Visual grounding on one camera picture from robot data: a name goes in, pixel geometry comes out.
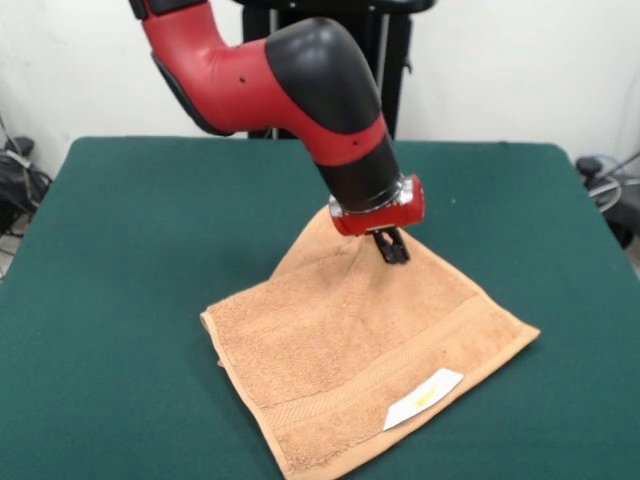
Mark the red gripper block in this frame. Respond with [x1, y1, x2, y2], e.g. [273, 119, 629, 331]
[328, 173, 427, 265]

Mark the tan terry towel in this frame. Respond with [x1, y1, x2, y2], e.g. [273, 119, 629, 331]
[198, 204, 541, 480]

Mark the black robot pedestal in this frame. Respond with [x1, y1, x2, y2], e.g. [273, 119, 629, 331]
[232, 0, 435, 141]

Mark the dark green table cloth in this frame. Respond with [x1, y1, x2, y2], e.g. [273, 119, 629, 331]
[0, 135, 640, 480]

